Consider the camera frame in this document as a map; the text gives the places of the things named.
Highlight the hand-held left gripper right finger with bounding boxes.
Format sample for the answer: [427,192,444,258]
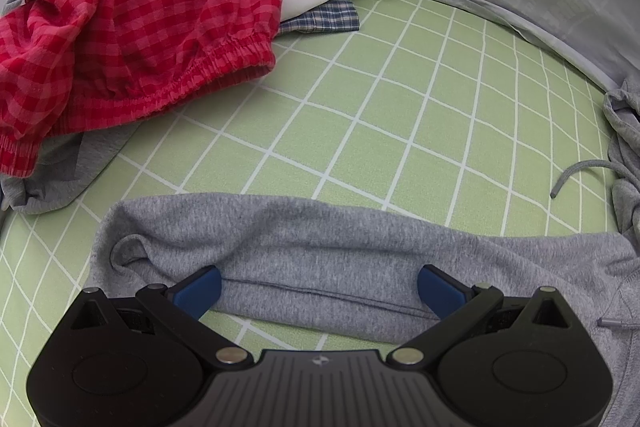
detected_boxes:
[387,265,576,370]

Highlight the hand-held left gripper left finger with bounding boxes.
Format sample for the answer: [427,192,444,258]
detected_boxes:
[67,266,253,370]

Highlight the grey zip hoodie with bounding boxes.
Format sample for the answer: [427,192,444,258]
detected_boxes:
[90,77,640,427]

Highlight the grey garment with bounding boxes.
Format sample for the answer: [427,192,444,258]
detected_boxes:
[0,0,301,215]

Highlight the red checked pants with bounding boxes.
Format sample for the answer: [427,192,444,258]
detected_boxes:
[0,0,286,178]

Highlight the blue plaid shirt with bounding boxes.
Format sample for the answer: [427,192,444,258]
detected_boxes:
[277,0,361,35]

